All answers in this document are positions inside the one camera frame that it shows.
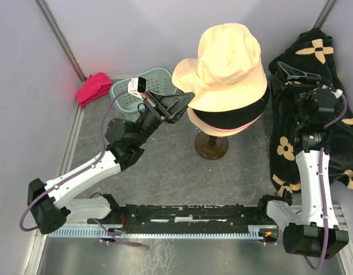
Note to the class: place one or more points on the black floral blanket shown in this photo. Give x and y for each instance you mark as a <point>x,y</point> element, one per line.
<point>312,52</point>

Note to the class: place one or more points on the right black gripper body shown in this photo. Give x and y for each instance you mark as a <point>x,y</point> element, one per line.
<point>294,91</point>

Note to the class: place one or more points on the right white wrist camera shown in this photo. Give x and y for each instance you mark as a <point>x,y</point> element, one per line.
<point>337,92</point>

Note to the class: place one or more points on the right aluminium frame post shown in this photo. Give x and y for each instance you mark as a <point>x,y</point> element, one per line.
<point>325,13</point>

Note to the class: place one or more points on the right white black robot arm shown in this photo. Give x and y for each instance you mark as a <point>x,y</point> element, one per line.
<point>303,109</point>

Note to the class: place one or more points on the black beige bucket hat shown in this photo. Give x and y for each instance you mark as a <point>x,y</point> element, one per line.
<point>235,118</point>

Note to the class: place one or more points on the light blue cable duct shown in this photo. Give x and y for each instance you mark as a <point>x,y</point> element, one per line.
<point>254,232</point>

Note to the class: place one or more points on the aluminium frame post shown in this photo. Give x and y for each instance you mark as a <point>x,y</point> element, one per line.
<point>60,37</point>
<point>325,13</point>

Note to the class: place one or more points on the dark wooden hat stand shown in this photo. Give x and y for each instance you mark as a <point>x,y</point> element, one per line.
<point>211,147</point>

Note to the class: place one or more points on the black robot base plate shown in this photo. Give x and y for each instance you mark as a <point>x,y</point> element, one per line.
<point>187,218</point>

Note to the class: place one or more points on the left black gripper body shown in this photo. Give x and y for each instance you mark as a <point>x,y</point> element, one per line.
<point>156,109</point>

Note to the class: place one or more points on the red cloth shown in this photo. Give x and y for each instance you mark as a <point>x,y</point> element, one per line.
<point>94,87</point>

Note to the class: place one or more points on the peach bucket hat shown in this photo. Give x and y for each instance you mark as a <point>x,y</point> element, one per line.
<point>227,73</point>
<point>198,122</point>

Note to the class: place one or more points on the left aluminium frame post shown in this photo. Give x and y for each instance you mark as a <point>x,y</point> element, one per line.
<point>60,37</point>

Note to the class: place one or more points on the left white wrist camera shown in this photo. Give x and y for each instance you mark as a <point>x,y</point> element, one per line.
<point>137,86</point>

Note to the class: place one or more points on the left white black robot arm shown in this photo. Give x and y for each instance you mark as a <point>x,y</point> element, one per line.
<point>53,203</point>

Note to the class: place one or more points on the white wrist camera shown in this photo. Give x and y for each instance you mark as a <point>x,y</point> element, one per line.
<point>137,86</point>
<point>337,92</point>

